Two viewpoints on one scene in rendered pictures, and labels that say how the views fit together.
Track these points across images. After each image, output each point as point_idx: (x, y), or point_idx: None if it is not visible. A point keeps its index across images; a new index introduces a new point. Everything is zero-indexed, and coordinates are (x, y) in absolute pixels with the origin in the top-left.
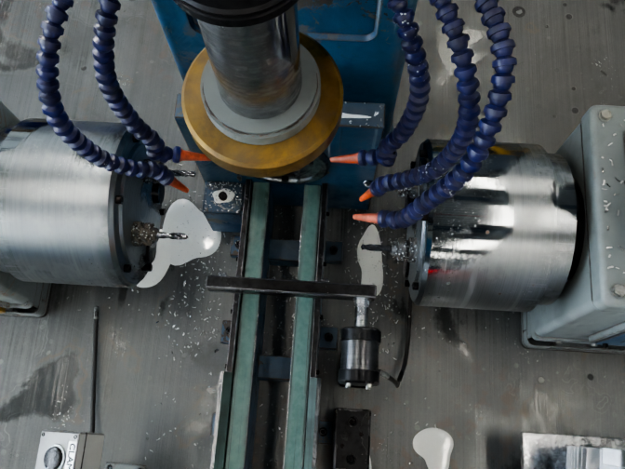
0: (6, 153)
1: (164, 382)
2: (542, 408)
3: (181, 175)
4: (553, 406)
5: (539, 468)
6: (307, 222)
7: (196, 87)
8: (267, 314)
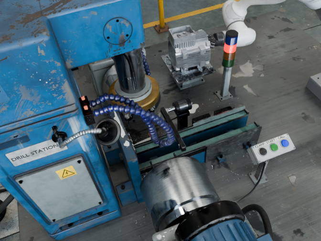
0: (180, 200)
1: (219, 182)
2: (166, 92)
3: (153, 165)
4: (165, 90)
5: (184, 77)
6: (144, 148)
7: (139, 103)
8: None
